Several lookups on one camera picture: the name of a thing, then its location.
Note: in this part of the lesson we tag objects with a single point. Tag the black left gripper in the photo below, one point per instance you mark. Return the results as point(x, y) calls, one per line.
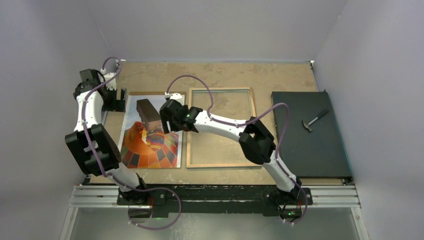
point(117, 105)

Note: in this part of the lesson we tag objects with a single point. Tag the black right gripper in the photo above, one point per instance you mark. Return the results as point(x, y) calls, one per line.
point(166, 118)

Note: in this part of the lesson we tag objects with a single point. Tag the blue wooden picture frame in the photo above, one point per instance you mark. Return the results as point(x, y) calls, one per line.
point(218, 125)

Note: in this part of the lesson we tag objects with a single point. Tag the hot air balloon photo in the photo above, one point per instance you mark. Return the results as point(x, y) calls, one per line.
point(142, 142)

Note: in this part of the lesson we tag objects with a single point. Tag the brown cardboard backing board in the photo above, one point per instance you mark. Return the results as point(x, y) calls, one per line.
point(154, 93)

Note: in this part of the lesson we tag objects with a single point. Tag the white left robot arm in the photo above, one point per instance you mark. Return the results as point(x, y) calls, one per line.
point(93, 149)

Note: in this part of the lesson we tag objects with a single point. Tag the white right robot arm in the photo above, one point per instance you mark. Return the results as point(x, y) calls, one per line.
point(255, 140)

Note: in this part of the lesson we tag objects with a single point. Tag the small black hammer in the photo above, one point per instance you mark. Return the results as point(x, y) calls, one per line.
point(307, 124)

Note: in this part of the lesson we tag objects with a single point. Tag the dark green flat box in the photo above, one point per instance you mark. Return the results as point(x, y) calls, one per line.
point(317, 154)

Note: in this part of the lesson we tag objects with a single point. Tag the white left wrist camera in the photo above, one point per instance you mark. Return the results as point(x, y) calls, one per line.
point(108, 77)

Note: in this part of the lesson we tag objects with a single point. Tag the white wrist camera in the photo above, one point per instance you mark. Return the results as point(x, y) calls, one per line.
point(108, 77)
point(173, 96)

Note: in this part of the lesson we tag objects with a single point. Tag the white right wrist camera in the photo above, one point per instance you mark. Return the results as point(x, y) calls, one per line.
point(173, 96)

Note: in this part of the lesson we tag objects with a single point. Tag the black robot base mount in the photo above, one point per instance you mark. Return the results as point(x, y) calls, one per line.
point(267, 200)

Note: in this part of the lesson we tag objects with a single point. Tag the aluminium front rail frame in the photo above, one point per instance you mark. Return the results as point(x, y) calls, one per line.
point(94, 214)

